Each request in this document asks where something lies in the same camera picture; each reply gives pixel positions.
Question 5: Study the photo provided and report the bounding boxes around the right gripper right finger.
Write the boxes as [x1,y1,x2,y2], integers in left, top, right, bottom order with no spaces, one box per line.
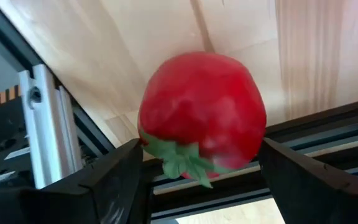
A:
[258,136,358,224]

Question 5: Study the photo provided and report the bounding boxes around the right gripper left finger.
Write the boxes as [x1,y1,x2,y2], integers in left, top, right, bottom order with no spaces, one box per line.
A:
[0,138,154,224]

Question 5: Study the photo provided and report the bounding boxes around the silver aluminium extrusion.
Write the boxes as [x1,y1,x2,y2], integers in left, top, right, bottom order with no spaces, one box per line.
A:
[18,63,84,190]

